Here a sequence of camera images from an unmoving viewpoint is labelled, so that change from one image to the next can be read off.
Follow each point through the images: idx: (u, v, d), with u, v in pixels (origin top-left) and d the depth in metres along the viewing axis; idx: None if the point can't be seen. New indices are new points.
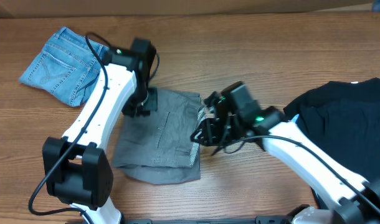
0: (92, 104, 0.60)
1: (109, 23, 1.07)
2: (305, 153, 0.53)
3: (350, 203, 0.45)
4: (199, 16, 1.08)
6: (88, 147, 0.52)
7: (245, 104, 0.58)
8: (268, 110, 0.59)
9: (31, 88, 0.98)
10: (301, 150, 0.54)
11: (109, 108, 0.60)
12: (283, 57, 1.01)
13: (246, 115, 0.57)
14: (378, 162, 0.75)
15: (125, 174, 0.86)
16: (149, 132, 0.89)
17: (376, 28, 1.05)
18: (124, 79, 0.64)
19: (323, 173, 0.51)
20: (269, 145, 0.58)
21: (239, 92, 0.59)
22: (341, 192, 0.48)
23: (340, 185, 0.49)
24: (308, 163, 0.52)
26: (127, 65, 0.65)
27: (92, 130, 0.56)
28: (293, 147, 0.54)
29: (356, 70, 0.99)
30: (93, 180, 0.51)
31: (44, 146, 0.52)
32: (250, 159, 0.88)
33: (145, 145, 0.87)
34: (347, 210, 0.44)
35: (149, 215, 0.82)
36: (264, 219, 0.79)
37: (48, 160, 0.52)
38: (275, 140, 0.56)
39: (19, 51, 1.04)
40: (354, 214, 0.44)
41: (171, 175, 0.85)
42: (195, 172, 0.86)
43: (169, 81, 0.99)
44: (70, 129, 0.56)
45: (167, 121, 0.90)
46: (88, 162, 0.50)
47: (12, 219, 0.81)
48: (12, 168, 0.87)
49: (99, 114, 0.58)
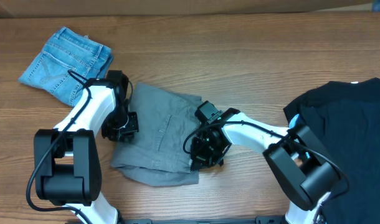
0: (78, 107, 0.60)
1: (109, 23, 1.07)
2: (247, 126, 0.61)
3: (278, 146, 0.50)
4: (199, 16, 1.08)
6: (78, 131, 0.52)
7: (210, 114, 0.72)
8: (227, 112, 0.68)
9: (31, 88, 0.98)
10: (245, 125, 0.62)
11: (95, 109, 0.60)
12: (283, 57, 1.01)
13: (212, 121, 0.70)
14: (377, 162, 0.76)
15: (124, 174, 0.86)
16: (150, 134, 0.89)
17: (376, 28, 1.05)
18: (103, 94, 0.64)
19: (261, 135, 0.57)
20: (228, 134, 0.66)
21: (205, 107, 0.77)
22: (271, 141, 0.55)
23: (270, 137, 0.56)
24: (248, 131, 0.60)
26: (106, 86, 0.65)
27: (80, 122, 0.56)
28: (239, 126, 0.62)
29: (356, 71, 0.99)
30: (84, 162, 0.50)
31: (35, 135, 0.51)
32: (250, 159, 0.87)
33: (146, 147, 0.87)
34: (276, 152, 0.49)
35: (149, 214, 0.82)
36: (264, 219, 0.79)
37: (39, 149, 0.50)
38: (228, 126, 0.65)
39: (19, 51, 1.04)
40: (283, 155, 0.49)
41: (169, 177, 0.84)
42: (194, 175, 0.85)
43: (169, 81, 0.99)
44: (59, 124, 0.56)
45: (169, 124, 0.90)
46: (80, 142, 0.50)
47: (12, 219, 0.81)
48: (11, 168, 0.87)
49: (86, 112, 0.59)
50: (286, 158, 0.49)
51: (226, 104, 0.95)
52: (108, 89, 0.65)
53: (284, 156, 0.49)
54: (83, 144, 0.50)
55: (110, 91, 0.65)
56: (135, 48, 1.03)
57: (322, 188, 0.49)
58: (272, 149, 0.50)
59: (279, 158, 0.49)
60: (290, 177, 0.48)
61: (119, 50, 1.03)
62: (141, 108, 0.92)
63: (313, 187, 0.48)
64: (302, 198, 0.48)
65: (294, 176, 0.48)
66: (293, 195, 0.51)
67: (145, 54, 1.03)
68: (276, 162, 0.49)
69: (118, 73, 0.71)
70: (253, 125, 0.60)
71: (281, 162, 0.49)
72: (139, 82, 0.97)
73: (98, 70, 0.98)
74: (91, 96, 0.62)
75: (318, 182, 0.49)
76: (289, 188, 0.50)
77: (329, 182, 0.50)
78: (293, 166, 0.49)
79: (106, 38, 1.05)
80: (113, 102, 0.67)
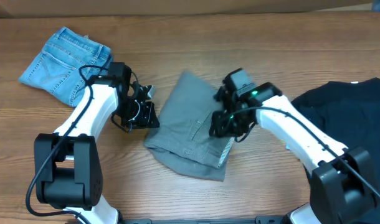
0: (79, 108, 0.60)
1: (109, 23, 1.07)
2: (293, 122, 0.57)
3: (329, 167, 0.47)
4: (199, 16, 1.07)
6: (79, 136, 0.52)
7: (242, 85, 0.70)
8: (265, 86, 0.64)
9: (31, 88, 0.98)
10: (290, 120, 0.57)
11: (97, 111, 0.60)
12: (283, 57, 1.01)
13: (242, 93, 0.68)
14: (378, 162, 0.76)
15: (132, 170, 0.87)
16: (189, 124, 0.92)
17: (376, 28, 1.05)
18: (104, 95, 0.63)
19: (308, 140, 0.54)
20: (260, 117, 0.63)
21: (238, 76, 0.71)
22: (322, 155, 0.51)
23: (322, 151, 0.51)
24: (293, 129, 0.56)
26: (108, 84, 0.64)
27: (81, 126, 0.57)
28: (282, 117, 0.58)
29: (356, 70, 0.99)
30: (84, 168, 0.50)
31: (35, 140, 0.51)
32: (258, 158, 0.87)
33: (181, 134, 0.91)
34: (327, 172, 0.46)
35: (149, 214, 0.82)
36: (264, 219, 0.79)
37: (39, 155, 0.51)
38: (266, 111, 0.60)
39: (18, 50, 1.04)
40: (334, 177, 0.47)
41: (195, 168, 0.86)
42: (221, 172, 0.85)
43: (169, 81, 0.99)
44: (61, 126, 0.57)
45: (208, 117, 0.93)
46: (81, 147, 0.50)
47: (12, 219, 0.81)
48: (12, 167, 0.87)
49: (87, 114, 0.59)
50: (334, 182, 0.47)
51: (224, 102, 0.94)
52: (110, 88, 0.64)
53: (335, 179, 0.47)
54: (84, 149, 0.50)
55: (113, 91, 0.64)
56: (135, 47, 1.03)
57: (354, 214, 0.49)
58: (323, 169, 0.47)
59: (329, 180, 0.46)
60: (332, 201, 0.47)
61: (119, 50, 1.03)
62: (184, 96, 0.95)
63: (346, 211, 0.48)
64: (334, 221, 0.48)
65: (335, 200, 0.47)
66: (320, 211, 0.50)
67: (146, 54, 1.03)
68: (326, 183, 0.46)
69: (118, 68, 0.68)
70: (301, 126, 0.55)
71: (329, 183, 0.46)
72: (186, 71, 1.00)
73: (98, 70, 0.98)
74: (93, 97, 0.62)
75: (352, 208, 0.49)
76: (324, 208, 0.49)
77: (362, 209, 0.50)
78: (338, 191, 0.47)
79: (106, 38, 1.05)
80: (115, 102, 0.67)
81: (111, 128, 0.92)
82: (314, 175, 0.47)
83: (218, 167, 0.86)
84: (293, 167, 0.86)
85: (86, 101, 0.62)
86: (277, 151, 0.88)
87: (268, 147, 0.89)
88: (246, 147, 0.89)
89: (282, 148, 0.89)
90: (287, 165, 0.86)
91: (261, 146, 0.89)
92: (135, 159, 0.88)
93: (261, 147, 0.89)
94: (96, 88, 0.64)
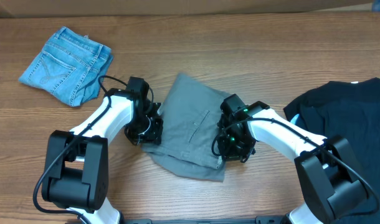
0: (96, 112, 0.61)
1: (109, 23, 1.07)
2: (278, 126, 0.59)
3: (311, 155, 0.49)
4: (199, 16, 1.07)
6: (93, 137, 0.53)
7: (236, 107, 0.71)
8: (254, 104, 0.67)
9: (31, 88, 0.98)
10: (276, 125, 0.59)
11: (113, 117, 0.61)
12: (283, 57, 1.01)
13: (236, 113, 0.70)
14: (377, 162, 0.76)
15: (132, 169, 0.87)
16: (185, 126, 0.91)
17: (377, 28, 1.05)
18: (122, 106, 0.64)
19: (292, 138, 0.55)
20: (253, 129, 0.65)
21: (233, 100, 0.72)
22: (304, 148, 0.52)
23: (303, 144, 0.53)
24: (278, 132, 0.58)
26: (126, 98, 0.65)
27: (96, 129, 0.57)
28: (268, 124, 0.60)
29: (356, 70, 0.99)
30: (93, 169, 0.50)
31: (50, 135, 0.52)
32: (258, 158, 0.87)
33: (178, 137, 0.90)
34: (309, 160, 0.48)
35: (149, 215, 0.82)
36: (264, 219, 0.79)
37: (52, 150, 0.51)
38: (255, 122, 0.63)
39: (18, 50, 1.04)
40: (316, 165, 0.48)
41: (195, 170, 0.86)
42: (221, 173, 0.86)
43: (169, 81, 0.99)
44: (76, 127, 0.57)
45: (205, 119, 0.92)
46: (93, 149, 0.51)
47: (13, 219, 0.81)
48: (12, 167, 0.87)
49: (103, 119, 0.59)
50: (318, 169, 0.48)
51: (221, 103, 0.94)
52: (128, 100, 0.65)
53: (317, 167, 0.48)
54: (96, 150, 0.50)
55: (130, 104, 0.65)
56: (135, 48, 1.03)
57: (348, 206, 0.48)
58: (304, 157, 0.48)
59: (310, 167, 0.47)
60: (319, 189, 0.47)
61: (119, 49, 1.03)
62: (179, 98, 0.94)
63: (339, 202, 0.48)
64: (326, 212, 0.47)
65: (323, 190, 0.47)
66: (315, 206, 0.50)
67: (145, 54, 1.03)
68: (308, 170, 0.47)
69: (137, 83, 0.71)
70: (284, 126, 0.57)
71: (312, 171, 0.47)
72: (181, 73, 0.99)
73: (98, 70, 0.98)
74: (111, 106, 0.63)
75: (346, 198, 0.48)
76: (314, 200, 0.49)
77: (356, 200, 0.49)
78: (323, 179, 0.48)
79: (106, 38, 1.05)
80: (131, 115, 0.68)
81: None
82: (297, 164, 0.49)
83: (216, 168, 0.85)
84: (293, 167, 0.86)
85: (104, 108, 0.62)
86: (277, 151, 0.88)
87: (268, 147, 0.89)
88: None
89: None
90: (287, 166, 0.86)
91: (261, 147, 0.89)
92: (136, 159, 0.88)
93: (261, 147, 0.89)
94: (114, 99, 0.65)
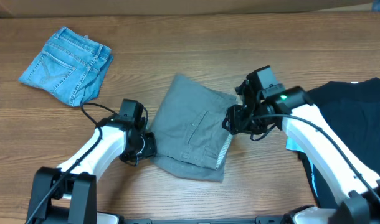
0: (86, 147, 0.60)
1: (109, 23, 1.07)
2: (323, 138, 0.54)
3: (361, 198, 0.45)
4: (199, 16, 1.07)
6: (80, 175, 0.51)
7: (268, 85, 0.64)
8: (294, 90, 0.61)
9: (30, 88, 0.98)
10: (321, 135, 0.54)
11: (103, 151, 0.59)
12: (283, 57, 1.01)
13: (268, 94, 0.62)
14: (377, 162, 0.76)
15: (132, 169, 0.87)
16: (184, 127, 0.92)
17: (377, 28, 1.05)
18: (113, 138, 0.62)
19: (339, 163, 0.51)
20: (286, 125, 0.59)
21: (266, 74, 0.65)
22: (354, 186, 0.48)
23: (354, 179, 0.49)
24: (321, 145, 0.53)
26: (118, 128, 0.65)
27: (85, 165, 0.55)
28: (313, 132, 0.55)
29: (356, 70, 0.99)
30: (80, 209, 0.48)
31: (36, 173, 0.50)
32: (257, 159, 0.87)
33: (177, 138, 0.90)
34: (357, 203, 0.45)
35: (149, 215, 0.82)
36: (264, 219, 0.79)
37: (39, 188, 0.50)
38: (295, 122, 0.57)
39: (18, 50, 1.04)
40: (363, 211, 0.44)
41: (194, 170, 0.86)
42: (220, 173, 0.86)
43: (169, 81, 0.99)
44: (65, 164, 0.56)
45: (203, 119, 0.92)
46: (80, 188, 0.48)
47: (12, 219, 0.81)
48: (12, 168, 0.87)
49: (93, 154, 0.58)
50: (364, 214, 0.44)
51: (218, 98, 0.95)
52: (120, 131, 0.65)
53: (364, 213, 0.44)
54: (83, 190, 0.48)
55: (122, 134, 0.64)
56: (135, 48, 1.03)
57: None
58: (352, 200, 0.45)
59: (358, 211, 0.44)
60: None
61: (119, 49, 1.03)
62: (176, 99, 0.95)
63: None
64: None
65: None
66: None
67: (145, 54, 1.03)
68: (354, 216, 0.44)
69: (129, 106, 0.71)
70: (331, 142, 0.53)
71: (357, 216, 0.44)
72: (179, 74, 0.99)
73: (98, 70, 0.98)
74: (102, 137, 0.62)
75: None
76: None
77: None
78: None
79: (105, 38, 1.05)
80: (123, 145, 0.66)
81: None
82: (344, 206, 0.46)
83: (215, 168, 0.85)
84: (293, 167, 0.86)
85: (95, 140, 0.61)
86: (277, 151, 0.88)
87: (268, 147, 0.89)
88: (247, 148, 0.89)
89: (282, 149, 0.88)
90: (287, 166, 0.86)
91: (261, 147, 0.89)
92: None
93: (261, 147, 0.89)
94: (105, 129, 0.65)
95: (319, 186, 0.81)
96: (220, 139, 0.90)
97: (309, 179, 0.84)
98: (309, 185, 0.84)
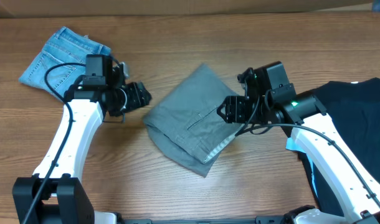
0: (60, 138, 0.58)
1: (109, 23, 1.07)
2: (336, 153, 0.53)
3: (371, 218, 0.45)
4: (199, 16, 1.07)
6: (60, 180, 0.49)
7: (278, 86, 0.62)
8: (305, 96, 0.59)
9: (30, 88, 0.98)
10: (334, 150, 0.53)
11: (79, 139, 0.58)
12: (283, 57, 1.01)
13: (278, 98, 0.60)
14: (378, 161, 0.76)
15: (131, 168, 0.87)
16: (189, 113, 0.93)
17: (377, 28, 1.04)
18: (85, 118, 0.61)
19: (351, 180, 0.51)
20: (298, 135, 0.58)
21: (276, 71, 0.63)
22: (365, 204, 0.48)
23: (368, 199, 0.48)
24: (334, 161, 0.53)
26: (89, 98, 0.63)
27: (63, 163, 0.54)
28: (325, 145, 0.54)
29: (356, 70, 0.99)
30: (71, 211, 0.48)
31: (14, 188, 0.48)
32: (257, 159, 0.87)
33: (179, 121, 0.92)
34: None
35: (149, 215, 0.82)
36: (264, 219, 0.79)
37: (21, 200, 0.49)
38: (306, 132, 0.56)
39: (18, 50, 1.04)
40: None
41: (184, 157, 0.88)
42: (218, 172, 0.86)
43: (169, 81, 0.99)
44: (40, 167, 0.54)
45: (210, 113, 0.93)
46: (63, 195, 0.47)
47: (13, 219, 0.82)
48: (11, 168, 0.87)
49: (69, 144, 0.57)
50: None
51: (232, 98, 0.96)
52: (92, 102, 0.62)
53: None
54: (66, 195, 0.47)
55: (96, 106, 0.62)
56: (134, 47, 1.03)
57: None
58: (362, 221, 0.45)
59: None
60: None
61: (119, 50, 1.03)
62: (190, 85, 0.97)
63: None
64: None
65: None
66: None
67: (145, 54, 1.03)
68: None
69: (96, 62, 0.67)
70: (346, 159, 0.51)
71: None
72: (205, 64, 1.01)
73: None
74: (73, 120, 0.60)
75: None
76: None
77: None
78: None
79: (106, 38, 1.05)
80: (99, 116, 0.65)
81: (111, 128, 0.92)
82: None
83: (204, 162, 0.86)
84: (293, 167, 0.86)
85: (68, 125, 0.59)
86: (277, 151, 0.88)
87: (268, 147, 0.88)
88: (247, 147, 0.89)
89: (281, 148, 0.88)
90: (287, 166, 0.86)
91: (261, 146, 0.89)
92: (136, 159, 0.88)
93: (261, 146, 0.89)
94: (75, 102, 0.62)
95: (319, 186, 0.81)
96: (218, 136, 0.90)
97: (309, 180, 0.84)
98: (309, 185, 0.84)
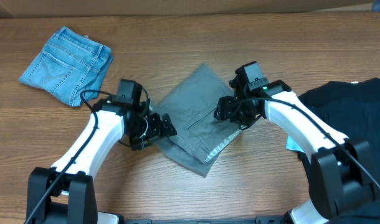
0: (81, 140, 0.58)
1: (109, 23, 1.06)
2: (298, 113, 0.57)
3: (329, 153, 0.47)
4: (199, 16, 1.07)
6: (76, 176, 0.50)
7: (253, 79, 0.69)
8: (275, 83, 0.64)
9: (30, 88, 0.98)
10: (296, 111, 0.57)
11: (99, 144, 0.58)
12: (283, 57, 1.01)
13: (253, 88, 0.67)
14: (377, 162, 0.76)
15: (131, 168, 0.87)
16: (190, 113, 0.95)
17: (377, 28, 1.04)
18: (108, 127, 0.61)
19: (311, 129, 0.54)
20: (269, 109, 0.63)
21: (251, 68, 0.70)
22: (322, 143, 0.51)
23: (322, 138, 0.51)
24: (296, 119, 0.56)
26: (115, 112, 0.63)
27: (81, 162, 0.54)
28: (288, 109, 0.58)
29: (356, 70, 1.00)
30: (78, 210, 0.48)
31: (30, 175, 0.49)
32: (257, 158, 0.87)
33: (180, 122, 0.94)
34: (326, 157, 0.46)
35: (149, 214, 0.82)
36: (264, 219, 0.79)
37: (34, 190, 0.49)
38: (274, 104, 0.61)
39: (18, 50, 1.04)
40: (331, 162, 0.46)
41: (184, 157, 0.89)
42: (217, 171, 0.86)
43: (169, 80, 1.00)
44: (59, 162, 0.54)
45: (210, 112, 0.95)
46: (75, 190, 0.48)
47: (12, 219, 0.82)
48: (11, 167, 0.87)
49: (88, 147, 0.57)
50: (333, 167, 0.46)
51: None
52: (117, 116, 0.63)
53: (332, 165, 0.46)
54: (80, 190, 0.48)
55: (119, 120, 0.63)
56: (134, 48, 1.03)
57: (351, 207, 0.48)
58: (322, 154, 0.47)
59: (326, 162, 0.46)
60: (329, 190, 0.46)
61: (119, 50, 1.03)
62: (190, 86, 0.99)
63: (344, 201, 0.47)
64: (331, 210, 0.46)
65: (333, 189, 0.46)
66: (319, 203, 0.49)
67: (145, 54, 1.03)
68: (324, 168, 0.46)
69: (128, 86, 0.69)
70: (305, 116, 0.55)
71: (327, 168, 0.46)
72: (205, 65, 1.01)
73: (98, 70, 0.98)
74: (98, 127, 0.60)
75: (351, 199, 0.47)
76: (321, 197, 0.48)
77: (360, 201, 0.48)
78: (336, 178, 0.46)
79: (106, 38, 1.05)
80: (120, 131, 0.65)
81: None
82: (314, 161, 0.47)
83: (204, 162, 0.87)
84: (293, 167, 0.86)
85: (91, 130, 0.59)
86: (277, 151, 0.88)
87: (268, 147, 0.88)
88: (247, 148, 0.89)
89: (281, 148, 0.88)
90: (288, 166, 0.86)
91: (261, 147, 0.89)
92: (136, 159, 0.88)
93: (261, 146, 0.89)
94: (102, 114, 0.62)
95: None
96: (217, 137, 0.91)
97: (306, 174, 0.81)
98: None
